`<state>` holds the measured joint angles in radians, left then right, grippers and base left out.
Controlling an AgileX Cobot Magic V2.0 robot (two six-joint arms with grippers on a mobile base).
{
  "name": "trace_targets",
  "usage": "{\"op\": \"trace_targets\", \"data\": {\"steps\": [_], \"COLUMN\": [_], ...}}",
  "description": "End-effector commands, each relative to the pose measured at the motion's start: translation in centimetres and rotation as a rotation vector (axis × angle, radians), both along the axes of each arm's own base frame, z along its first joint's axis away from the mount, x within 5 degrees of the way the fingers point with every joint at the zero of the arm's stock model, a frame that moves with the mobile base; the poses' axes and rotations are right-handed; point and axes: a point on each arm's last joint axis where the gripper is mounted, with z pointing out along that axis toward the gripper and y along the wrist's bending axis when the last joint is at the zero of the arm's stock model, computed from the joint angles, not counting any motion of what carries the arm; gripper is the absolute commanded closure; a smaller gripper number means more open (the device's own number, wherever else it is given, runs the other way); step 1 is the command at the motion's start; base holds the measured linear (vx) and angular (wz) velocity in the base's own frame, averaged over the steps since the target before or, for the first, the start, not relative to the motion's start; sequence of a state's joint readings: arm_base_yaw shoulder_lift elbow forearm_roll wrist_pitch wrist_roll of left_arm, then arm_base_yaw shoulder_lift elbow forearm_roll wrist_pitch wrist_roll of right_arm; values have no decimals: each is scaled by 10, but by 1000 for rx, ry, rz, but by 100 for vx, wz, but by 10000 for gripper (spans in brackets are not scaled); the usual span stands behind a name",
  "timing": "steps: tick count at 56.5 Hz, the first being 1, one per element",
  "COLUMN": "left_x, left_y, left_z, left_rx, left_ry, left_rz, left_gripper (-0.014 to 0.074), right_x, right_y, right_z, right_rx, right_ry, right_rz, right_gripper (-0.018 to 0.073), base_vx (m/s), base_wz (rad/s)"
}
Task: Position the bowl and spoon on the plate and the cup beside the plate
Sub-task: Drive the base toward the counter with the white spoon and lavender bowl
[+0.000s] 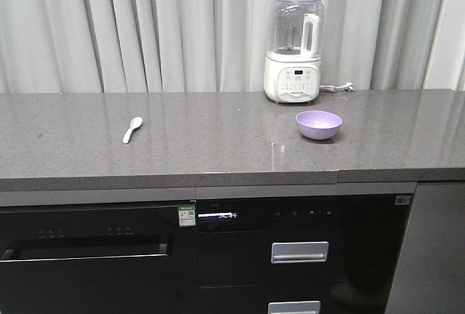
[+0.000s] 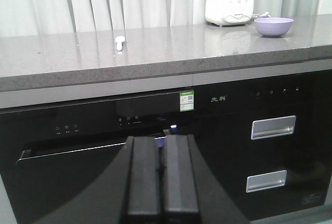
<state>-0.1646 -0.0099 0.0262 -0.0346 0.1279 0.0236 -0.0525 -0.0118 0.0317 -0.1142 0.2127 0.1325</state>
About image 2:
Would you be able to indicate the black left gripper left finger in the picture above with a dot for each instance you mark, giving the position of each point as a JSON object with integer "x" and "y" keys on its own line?
{"x": 144, "y": 196}

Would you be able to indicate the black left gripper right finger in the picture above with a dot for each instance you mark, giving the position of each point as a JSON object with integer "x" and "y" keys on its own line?
{"x": 180, "y": 203}

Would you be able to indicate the light blue spoon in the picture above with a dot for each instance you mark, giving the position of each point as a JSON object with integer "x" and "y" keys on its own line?
{"x": 119, "y": 40}

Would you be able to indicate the purple bowl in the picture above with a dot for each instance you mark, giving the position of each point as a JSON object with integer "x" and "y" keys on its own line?
{"x": 273, "y": 27}

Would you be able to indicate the black built-in dishwasher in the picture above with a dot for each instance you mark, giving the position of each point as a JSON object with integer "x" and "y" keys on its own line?
{"x": 70, "y": 162}

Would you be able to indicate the green white energy label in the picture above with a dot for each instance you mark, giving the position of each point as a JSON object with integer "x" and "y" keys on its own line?
{"x": 186, "y": 101}

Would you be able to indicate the black disinfection cabinet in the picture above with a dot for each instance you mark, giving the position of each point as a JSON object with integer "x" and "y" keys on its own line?
{"x": 224, "y": 113}

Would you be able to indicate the white soy milk blender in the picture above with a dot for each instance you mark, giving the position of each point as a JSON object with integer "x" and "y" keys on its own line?
{"x": 228, "y": 12}

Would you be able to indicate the white blender power plug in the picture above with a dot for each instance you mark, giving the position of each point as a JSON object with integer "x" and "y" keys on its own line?
{"x": 263, "y": 15}

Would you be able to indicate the grey pleated curtain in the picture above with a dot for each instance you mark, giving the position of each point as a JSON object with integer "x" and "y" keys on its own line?
{"x": 33, "y": 17}

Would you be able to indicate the lower silver drawer handle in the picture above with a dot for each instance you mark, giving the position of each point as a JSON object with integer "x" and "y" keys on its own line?
{"x": 266, "y": 181}

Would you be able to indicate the silver drawer handle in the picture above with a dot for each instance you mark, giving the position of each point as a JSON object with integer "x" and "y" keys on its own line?
{"x": 273, "y": 127}
{"x": 266, "y": 181}

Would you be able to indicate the upper silver drawer handle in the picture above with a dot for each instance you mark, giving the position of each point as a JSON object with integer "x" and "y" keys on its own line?
{"x": 273, "y": 127}

